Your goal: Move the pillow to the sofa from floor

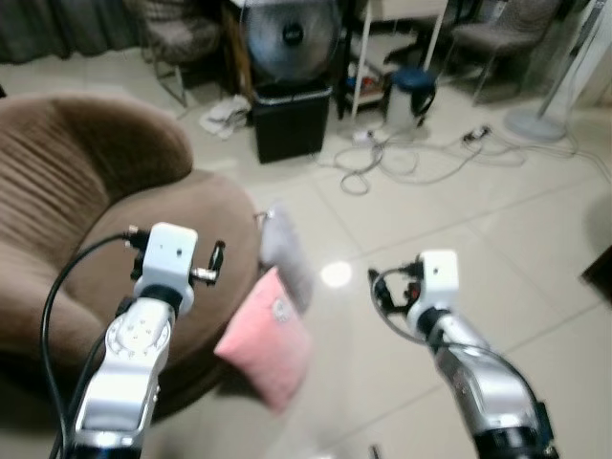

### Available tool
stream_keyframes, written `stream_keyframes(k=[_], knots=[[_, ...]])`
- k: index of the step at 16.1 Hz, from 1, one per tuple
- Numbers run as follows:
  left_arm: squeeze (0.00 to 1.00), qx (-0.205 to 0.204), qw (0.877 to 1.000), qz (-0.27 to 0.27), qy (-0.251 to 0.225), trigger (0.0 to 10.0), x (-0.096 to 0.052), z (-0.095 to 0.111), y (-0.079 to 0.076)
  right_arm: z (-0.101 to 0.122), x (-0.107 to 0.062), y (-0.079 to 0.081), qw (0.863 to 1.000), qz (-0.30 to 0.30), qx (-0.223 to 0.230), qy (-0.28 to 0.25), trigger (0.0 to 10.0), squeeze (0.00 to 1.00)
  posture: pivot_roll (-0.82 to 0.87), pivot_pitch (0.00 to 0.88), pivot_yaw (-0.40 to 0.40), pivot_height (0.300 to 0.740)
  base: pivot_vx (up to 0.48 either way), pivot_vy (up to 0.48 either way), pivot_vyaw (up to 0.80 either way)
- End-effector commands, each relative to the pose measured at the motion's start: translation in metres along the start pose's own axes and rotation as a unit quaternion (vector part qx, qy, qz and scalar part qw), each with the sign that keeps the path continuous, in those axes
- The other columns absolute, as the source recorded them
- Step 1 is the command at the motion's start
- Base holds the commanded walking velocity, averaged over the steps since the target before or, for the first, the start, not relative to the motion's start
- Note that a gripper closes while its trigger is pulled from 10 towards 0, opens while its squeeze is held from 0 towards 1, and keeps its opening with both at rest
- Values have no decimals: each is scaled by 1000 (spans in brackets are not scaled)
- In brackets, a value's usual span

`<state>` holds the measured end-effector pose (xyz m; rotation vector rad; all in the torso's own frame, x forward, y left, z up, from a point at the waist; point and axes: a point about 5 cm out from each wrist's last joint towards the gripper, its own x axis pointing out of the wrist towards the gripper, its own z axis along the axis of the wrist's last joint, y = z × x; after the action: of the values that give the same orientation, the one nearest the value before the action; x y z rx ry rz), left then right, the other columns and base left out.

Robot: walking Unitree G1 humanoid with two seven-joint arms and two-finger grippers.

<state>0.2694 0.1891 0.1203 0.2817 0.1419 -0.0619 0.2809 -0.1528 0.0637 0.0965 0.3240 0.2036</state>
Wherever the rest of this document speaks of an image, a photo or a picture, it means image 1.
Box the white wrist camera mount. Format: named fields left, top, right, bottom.
left=408, top=250, right=461, bottom=313
left=132, top=223, right=200, bottom=308

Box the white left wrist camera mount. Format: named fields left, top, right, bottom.
left=132, top=223, right=200, bottom=308

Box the white table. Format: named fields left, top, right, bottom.
left=348, top=0, right=451, bottom=121

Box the grey pillow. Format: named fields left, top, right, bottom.
left=257, top=202, right=317, bottom=313

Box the grey curtain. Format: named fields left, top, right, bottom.
left=0, top=0, right=144, bottom=64

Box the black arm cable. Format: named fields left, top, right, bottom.
left=369, top=265, right=450, bottom=351
left=39, top=229, right=146, bottom=459

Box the black power strip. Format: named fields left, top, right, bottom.
left=461, top=124, right=494, bottom=147

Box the brown round sofa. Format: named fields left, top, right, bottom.
left=0, top=93, right=262, bottom=424

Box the black box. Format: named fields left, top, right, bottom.
left=251, top=84, right=335, bottom=164

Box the pink pillow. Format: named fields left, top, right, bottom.
left=214, top=267, right=315, bottom=413

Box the grey floor cable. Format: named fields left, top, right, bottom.
left=315, top=123, right=538, bottom=198

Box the round grey floor fan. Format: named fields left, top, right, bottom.
left=238, top=0, right=344, bottom=93

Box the white crumpled cloth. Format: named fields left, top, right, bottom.
left=198, top=94, right=254, bottom=141

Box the patterned brown chair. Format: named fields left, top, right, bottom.
left=124, top=0, right=227, bottom=107

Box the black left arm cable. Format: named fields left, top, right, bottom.
left=39, top=229, right=146, bottom=459

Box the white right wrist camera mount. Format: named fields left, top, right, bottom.
left=408, top=250, right=461, bottom=313

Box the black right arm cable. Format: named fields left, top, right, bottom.
left=369, top=265, right=450, bottom=351

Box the dark furniture piece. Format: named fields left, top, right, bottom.
left=580, top=243, right=612, bottom=299

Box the white pedestal fan stand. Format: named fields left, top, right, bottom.
left=503, top=0, right=612, bottom=145

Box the grey padded chair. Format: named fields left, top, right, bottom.
left=448, top=0, right=566, bottom=102

